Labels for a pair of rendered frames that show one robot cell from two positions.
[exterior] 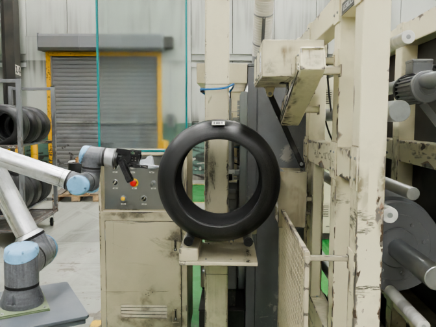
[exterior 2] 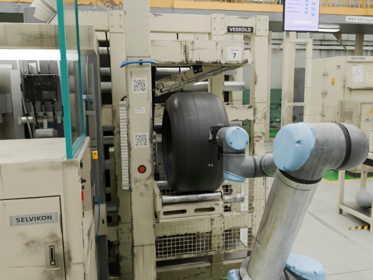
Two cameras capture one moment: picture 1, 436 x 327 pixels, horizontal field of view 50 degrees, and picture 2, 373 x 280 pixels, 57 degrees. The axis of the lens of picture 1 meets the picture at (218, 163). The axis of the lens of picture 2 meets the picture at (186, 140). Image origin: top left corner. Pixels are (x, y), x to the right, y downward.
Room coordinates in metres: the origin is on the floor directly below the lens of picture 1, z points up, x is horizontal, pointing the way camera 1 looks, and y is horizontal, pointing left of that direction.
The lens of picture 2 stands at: (2.75, 1.91, 1.50)
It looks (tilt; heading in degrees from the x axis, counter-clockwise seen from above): 9 degrees down; 257
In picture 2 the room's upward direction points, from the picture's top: 1 degrees counter-clockwise
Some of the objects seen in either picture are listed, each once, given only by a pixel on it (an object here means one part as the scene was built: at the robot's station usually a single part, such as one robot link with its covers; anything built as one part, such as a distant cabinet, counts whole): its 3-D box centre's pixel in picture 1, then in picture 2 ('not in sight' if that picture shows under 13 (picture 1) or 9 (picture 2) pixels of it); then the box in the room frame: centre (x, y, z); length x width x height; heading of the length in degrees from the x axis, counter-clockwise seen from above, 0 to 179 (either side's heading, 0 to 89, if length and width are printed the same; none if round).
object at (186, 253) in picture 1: (191, 244); (190, 208); (2.31, 0.13, 0.83); 0.36 x 0.09 x 0.06; 178
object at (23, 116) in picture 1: (16, 159); not in sight; (5.82, 2.53, 0.96); 1.36 x 0.71 x 1.92; 179
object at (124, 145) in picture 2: not in sight; (125, 145); (2.65, 0.03, 1.19); 0.05 x 0.04 x 0.48; 88
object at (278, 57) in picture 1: (283, 67); (193, 53); (2.17, -0.30, 1.71); 0.61 x 0.25 x 0.15; 178
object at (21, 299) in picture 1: (22, 292); not in sight; (2.09, 0.91, 0.67); 0.19 x 0.19 x 0.10
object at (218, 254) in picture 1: (218, 252); (185, 206); (2.31, -0.01, 0.80); 0.37 x 0.36 x 0.02; 88
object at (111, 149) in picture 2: not in sight; (115, 199); (2.69, -0.84, 0.61); 0.33 x 0.06 x 0.86; 88
